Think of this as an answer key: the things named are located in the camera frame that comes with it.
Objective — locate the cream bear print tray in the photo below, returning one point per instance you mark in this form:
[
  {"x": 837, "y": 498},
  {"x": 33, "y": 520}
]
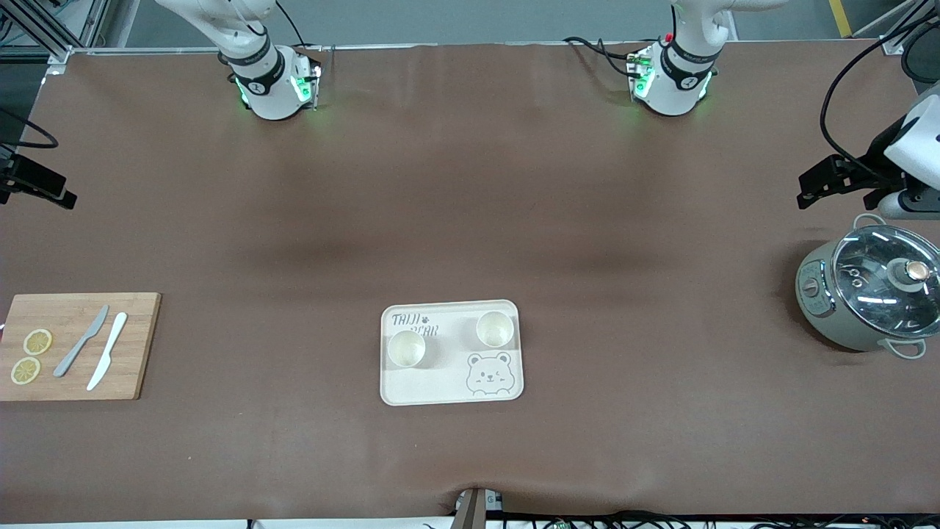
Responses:
[{"x": 440, "y": 382}]

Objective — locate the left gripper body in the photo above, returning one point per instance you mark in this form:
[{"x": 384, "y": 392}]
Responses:
[{"x": 875, "y": 159}]

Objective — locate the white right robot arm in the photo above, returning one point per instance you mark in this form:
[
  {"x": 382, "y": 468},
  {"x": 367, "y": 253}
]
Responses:
[{"x": 268, "y": 81}]

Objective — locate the white plastic knife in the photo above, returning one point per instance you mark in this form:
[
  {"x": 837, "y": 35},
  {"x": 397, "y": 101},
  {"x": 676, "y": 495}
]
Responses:
[{"x": 110, "y": 345}]

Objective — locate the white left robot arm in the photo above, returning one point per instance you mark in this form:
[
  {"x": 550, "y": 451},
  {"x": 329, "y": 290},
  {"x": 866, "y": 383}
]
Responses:
[{"x": 672, "y": 81}]

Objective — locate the wooden cutting board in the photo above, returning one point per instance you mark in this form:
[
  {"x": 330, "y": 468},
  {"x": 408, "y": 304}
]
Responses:
[{"x": 73, "y": 312}]

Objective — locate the glass pot lid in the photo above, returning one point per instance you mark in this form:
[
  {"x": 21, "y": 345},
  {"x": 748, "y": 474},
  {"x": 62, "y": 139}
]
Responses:
[{"x": 874, "y": 279}]

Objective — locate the lemon slice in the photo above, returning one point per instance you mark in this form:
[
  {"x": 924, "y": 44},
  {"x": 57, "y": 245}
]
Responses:
[
  {"x": 37, "y": 342},
  {"x": 26, "y": 370}
]

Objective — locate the grey electric cooking pot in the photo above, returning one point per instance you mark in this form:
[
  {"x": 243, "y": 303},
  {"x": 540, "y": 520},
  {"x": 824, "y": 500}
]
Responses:
[{"x": 822, "y": 308}]

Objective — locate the grey plastic knife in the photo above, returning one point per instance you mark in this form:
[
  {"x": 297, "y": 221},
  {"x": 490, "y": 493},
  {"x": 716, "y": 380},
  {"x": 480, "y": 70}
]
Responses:
[{"x": 81, "y": 342}]

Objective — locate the white IKEA cup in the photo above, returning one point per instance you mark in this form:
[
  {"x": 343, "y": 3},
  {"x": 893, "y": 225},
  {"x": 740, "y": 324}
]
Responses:
[
  {"x": 406, "y": 349},
  {"x": 494, "y": 329}
]

